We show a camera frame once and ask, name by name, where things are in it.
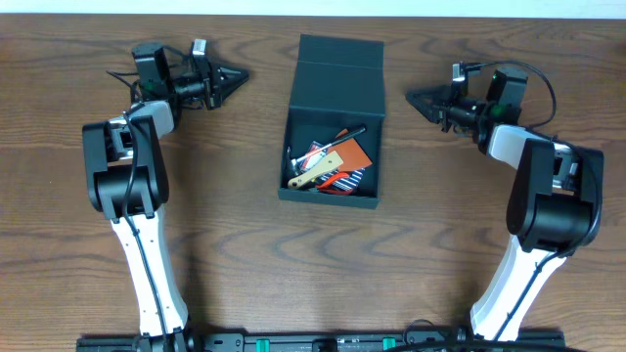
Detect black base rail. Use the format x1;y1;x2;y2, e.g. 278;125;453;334
75;320;566;352

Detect hammer with black grip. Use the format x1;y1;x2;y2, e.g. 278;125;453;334
287;125;367;176

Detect orange scraper wooden handle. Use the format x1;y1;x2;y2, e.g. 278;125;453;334
287;126;373;190

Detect blue precision screwdriver set case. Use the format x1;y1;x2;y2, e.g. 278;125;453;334
298;138;373;194

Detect dark green box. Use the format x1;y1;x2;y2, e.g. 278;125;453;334
278;34;385;209

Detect red handled pliers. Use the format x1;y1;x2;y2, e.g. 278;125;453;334
314;172;360;196

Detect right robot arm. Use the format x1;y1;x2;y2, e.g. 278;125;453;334
406;61;604;342

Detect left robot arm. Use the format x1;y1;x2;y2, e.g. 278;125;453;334
82;39;249;351

